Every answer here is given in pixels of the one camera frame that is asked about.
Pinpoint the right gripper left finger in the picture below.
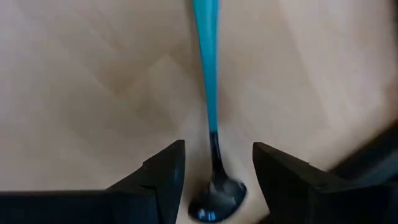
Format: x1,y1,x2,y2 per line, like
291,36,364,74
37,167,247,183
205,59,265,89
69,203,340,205
0,139,187,224

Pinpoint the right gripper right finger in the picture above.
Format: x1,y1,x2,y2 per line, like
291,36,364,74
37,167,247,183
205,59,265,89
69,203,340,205
251,141,398,224

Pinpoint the spoon with teal handle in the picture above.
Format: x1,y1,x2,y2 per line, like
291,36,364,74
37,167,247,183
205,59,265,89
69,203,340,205
187,0,248,223

